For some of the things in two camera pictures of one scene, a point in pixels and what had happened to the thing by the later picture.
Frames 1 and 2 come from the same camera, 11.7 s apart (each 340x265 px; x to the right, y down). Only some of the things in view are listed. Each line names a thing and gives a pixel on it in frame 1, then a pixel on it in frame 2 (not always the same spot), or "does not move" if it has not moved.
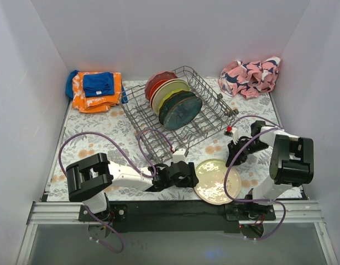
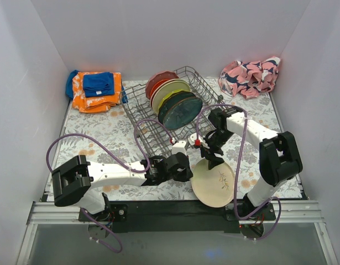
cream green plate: x=210 y=187 does not move
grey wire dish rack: x=159 y=142 does not move
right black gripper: x=236 y=149 -> x=211 y=154
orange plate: x=154 y=87 does not move
